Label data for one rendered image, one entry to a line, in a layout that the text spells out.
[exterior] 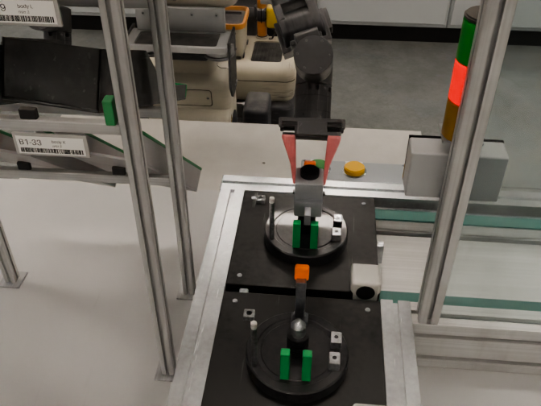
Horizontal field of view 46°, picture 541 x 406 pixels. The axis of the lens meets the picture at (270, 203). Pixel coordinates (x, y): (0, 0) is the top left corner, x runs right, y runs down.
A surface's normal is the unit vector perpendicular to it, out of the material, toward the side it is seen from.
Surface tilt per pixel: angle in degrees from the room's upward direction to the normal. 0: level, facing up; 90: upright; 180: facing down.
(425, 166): 90
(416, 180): 90
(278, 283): 0
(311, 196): 90
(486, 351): 90
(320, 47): 50
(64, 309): 0
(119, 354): 0
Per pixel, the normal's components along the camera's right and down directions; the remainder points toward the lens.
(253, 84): -0.09, 0.62
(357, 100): 0.00, -0.78
